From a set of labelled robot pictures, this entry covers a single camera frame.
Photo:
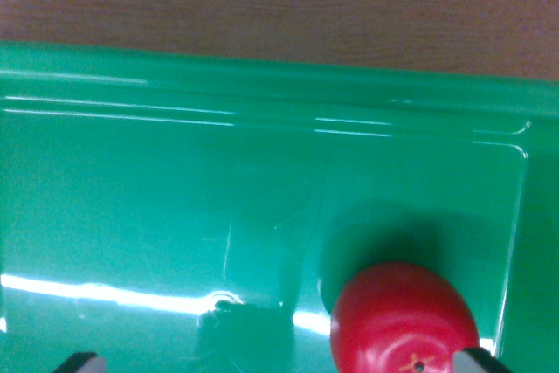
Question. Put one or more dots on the green plastic bin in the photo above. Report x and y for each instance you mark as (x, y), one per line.
(174, 181)

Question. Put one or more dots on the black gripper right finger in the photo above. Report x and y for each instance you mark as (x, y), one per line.
(477, 362)

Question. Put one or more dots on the red toy apple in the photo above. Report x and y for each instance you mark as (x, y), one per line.
(393, 316)

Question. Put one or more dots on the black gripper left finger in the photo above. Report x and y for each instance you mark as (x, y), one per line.
(83, 364)

